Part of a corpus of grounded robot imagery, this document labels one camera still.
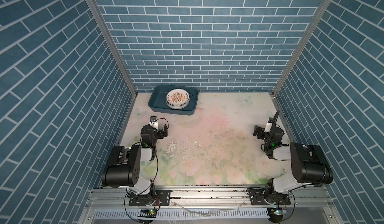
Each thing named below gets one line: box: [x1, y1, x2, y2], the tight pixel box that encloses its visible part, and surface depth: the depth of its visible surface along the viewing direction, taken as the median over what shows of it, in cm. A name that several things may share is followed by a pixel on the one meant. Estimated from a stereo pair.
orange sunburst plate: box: [166, 88, 190, 110], surface depth 113 cm
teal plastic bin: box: [148, 84, 199, 116], surface depth 114 cm
